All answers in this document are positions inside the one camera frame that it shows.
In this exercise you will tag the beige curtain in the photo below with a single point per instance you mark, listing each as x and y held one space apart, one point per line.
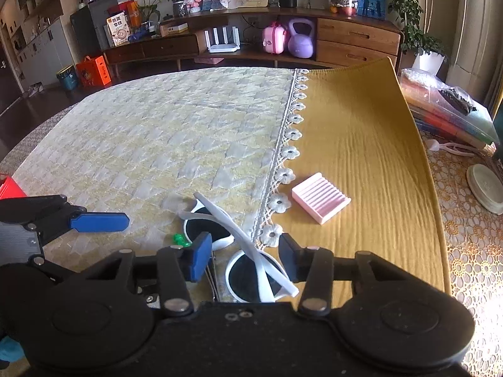
471 27

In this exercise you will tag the cartoon printed box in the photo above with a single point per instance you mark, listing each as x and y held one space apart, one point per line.
116 29

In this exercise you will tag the cardboard box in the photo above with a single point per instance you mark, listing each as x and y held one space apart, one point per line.
173 27

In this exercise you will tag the pair of shoes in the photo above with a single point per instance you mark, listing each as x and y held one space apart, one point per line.
35 88

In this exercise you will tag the wooden media cabinet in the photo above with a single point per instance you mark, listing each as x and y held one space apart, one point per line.
353 35

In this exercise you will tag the pale quilted blanket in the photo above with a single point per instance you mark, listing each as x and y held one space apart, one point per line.
157 133

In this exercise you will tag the pink case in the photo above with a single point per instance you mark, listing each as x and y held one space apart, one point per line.
275 39

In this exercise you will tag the white router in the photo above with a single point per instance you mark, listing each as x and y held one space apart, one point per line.
224 48

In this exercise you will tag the white round lid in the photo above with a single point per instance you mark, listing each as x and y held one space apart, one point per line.
485 188

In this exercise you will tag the wall shelf unit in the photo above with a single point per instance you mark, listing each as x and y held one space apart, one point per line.
39 47

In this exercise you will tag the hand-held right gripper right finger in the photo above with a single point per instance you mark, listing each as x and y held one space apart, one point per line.
289 259

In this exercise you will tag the green plastic toy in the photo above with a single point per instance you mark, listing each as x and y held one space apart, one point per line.
180 238

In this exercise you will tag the red gift bag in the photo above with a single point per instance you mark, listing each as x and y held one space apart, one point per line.
129 13

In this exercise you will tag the white sunglasses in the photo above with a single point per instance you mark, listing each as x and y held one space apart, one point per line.
245 279

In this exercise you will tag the pink flat box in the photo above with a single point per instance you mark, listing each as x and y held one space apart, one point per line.
208 60

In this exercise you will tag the purple kettlebell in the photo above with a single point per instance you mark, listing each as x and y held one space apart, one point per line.
300 45

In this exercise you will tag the teal cloth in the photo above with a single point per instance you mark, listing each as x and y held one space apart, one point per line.
7 349

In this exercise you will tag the teal bucket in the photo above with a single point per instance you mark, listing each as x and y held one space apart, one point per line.
67 78

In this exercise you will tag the floral lace tablecloth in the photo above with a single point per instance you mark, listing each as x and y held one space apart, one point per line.
471 263

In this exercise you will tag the pink ribbed soap dish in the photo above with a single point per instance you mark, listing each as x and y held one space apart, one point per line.
320 198

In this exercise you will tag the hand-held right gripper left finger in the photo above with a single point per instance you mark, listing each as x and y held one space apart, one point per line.
198 257

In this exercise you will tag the orange box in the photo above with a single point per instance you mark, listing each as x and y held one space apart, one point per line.
94 72

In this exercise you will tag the blue picture frame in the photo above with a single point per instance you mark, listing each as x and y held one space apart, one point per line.
371 2

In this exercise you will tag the red container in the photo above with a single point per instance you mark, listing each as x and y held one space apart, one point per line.
10 190

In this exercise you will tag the black cabinet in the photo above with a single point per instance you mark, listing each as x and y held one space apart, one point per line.
88 27

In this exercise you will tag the tall green houseplant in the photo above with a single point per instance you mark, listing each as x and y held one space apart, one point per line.
412 31

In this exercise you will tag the dark lumpy object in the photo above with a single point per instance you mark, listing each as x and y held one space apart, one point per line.
458 100

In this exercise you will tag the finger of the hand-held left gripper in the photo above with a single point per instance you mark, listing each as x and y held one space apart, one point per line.
100 222
47 271

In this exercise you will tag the mustard yellow cloth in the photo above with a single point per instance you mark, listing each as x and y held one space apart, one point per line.
353 133

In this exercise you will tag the white planter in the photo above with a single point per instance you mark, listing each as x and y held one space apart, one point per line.
428 63

